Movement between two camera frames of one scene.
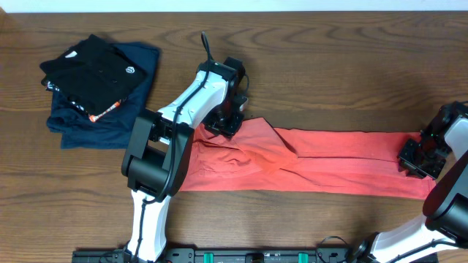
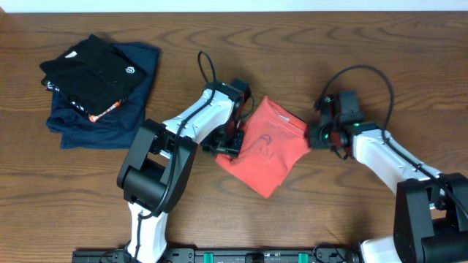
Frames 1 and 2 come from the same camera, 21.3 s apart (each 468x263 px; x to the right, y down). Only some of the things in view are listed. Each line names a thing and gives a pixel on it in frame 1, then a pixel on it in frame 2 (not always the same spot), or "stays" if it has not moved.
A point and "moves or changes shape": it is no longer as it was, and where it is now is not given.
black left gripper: [229, 131] -> [234, 150]
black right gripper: [405, 162] -> [314, 139]
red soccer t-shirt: [260, 157] moves or changes shape
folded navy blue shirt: [118, 128] stays
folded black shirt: [95, 74] stays
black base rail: [226, 256] stays
